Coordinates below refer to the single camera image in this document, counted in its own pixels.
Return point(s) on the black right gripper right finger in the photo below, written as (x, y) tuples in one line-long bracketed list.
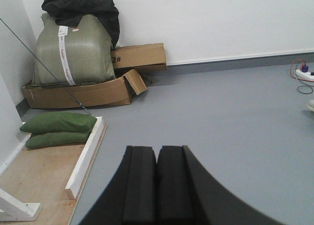
[(187, 194)]

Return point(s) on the long cardboard box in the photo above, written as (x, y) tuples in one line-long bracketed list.
[(144, 58)]

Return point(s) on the far white triangular brace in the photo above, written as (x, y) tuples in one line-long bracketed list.
[(13, 210)]

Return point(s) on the green woven sack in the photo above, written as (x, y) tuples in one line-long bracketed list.
[(73, 56)]

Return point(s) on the upper far green sandbag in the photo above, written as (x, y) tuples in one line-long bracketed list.
[(59, 122)]

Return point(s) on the green sandbag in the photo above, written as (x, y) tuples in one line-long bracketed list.
[(59, 122), (57, 138)]

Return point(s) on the far white edge batten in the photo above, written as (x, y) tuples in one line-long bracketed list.
[(85, 161)]

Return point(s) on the white power strip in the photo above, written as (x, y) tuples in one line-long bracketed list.
[(305, 76)]

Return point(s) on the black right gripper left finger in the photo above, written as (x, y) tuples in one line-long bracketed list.
[(130, 196)]

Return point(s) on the black jacket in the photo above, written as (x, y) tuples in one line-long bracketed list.
[(70, 13)]

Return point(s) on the lower far green sandbag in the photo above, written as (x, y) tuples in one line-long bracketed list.
[(57, 138)]

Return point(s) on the open flat cardboard box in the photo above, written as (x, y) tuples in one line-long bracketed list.
[(112, 93)]

